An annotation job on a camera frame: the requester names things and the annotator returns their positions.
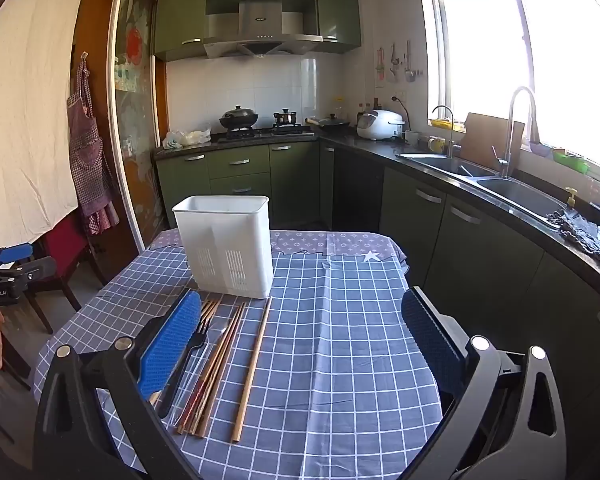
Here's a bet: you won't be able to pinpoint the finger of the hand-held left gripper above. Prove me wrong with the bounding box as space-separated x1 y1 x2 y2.
24 256 57 292
0 243 34 264

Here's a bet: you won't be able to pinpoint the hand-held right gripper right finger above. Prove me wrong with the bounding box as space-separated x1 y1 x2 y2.
401 286 568 480

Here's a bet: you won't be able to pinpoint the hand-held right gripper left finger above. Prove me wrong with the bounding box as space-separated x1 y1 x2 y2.
32 290 203 480

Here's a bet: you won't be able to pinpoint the black plastic fork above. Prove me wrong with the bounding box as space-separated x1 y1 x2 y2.
156 319 212 418

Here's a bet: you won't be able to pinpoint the clear plastic spoon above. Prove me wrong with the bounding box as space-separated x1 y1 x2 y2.
172 327 228 428

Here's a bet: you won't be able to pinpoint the light wooden chopstick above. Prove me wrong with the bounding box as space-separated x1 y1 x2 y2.
231 296 274 445

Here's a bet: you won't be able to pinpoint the white plastic utensil holder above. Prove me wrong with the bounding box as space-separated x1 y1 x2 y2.
172 195 274 300

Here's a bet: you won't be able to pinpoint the red cushioned chair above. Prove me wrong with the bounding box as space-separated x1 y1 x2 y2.
22 215 106 333

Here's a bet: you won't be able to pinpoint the blue checkered tablecloth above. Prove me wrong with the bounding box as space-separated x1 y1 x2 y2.
32 230 443 480

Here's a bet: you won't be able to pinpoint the checkered apron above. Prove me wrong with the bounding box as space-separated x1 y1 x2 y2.
66 52 121 237

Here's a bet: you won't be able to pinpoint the white hanging cloth sheet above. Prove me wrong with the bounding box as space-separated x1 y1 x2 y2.
0 0 86 251

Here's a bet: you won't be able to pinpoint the steel double sink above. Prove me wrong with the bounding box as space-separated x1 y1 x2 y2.
397 152 568 233

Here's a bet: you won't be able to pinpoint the grey dish rag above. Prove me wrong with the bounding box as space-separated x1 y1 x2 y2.
547 209 600 266

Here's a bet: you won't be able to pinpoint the plastic bag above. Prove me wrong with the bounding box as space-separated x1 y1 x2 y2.
161 129 212 150

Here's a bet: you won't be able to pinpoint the black kitchen countertop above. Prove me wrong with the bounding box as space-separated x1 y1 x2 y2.
152 125 600 291

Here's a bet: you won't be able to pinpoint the green lower kitchen cabinets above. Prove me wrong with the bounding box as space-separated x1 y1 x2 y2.
153 140 600 480

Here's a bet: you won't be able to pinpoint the decorated glass sliding door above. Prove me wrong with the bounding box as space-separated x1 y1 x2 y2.
107 0 168 256

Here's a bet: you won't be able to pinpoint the wooden cutting board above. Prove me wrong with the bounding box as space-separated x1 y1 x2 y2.
461 112 526 171

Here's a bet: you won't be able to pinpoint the small steel faucet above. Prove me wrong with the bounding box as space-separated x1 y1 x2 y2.
431 105 456 158

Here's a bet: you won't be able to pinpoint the yellow sponge tray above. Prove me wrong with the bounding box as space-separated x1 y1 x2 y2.
428 117 467 132

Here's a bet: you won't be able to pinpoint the white rice cooker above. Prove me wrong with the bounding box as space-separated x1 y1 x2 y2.
356 109 407 142

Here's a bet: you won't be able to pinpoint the green plastic basket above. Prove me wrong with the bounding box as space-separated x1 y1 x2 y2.
552 149 590 175

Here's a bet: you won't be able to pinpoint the tall steel faucet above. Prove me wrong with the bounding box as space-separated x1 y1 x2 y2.
497 86 541 178

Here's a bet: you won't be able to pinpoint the gas stove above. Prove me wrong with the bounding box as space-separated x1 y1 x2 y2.
215 127 317 142

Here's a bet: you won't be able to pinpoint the black wok with lid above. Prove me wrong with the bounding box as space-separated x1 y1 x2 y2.
218 105 260 133

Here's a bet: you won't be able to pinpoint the frying pan with lid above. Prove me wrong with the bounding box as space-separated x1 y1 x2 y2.
305 114 352 131

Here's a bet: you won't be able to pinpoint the small cooking pot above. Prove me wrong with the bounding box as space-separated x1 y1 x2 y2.
272 108 301 128

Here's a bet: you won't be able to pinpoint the kitchen window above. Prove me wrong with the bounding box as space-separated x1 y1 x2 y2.
417 0 600 176

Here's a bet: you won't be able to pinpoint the steel range hood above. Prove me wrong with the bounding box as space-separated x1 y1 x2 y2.
202 0 325 59

